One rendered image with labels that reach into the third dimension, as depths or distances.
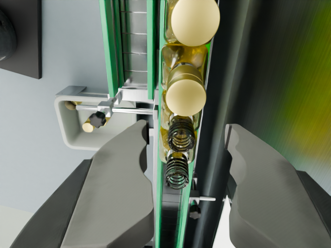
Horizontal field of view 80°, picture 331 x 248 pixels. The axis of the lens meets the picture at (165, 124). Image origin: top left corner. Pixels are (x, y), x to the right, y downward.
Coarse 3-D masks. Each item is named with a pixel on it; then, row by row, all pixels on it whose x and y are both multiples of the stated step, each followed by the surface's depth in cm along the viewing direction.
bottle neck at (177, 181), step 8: (168, 152) 28; (176, 152) 27; (168, 160) 26; (176, 160) 25; (184, 160) 25; (168, 168) 25; (176, 168) 24; (184, 168) 24; (168, 176) 24; (176, 176) 26; (184, 176) 23; (168, 184) 24; (176, 184) 25; (184, 184) 24
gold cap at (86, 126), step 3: (87, 120) 61; (84, 123) 60; (87, 123) 59; (84, 126) 60; (87, 126) 60; (90, 126) 60; (93, 126) 60; (84, 129) 61; (87, 129) 60; (90, 129) 60; (93, 129) 61
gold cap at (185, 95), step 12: (180, 72) 17; (192, 72) 17; (168, 84) 17; (180, 84) 16; (192, 84) 16; (168, 96) 16; (180, 96) 16; (192, 96) 16; (204, 96) 16; (180, 108) 17; (192, 108) 17
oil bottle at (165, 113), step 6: (162, 96) 26; (162, 102) 26; (162, 108) 26; (168, 108) 25; (162, 114) 26; (168, 114) 25; (198, 114) 25; (162, 120) 26; (168, 120) 26; (198, 120) 26; (162, 126) 27; (168, 126) 26; (198, 126) 26
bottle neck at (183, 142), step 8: (176, 120) 23; (184, 120) 22; (192, 120) 24; (168, 128) 23; (176, 128) 21; (184, 128) 21; (192, 128) 22; (168, 136) 21; (176, 136) 23; (184, 136) 24; (192, 136) 21; (168, 144) 21; (176, 144) 22; (184, 144) 22; (192, 144) 21; (184, 152) 22
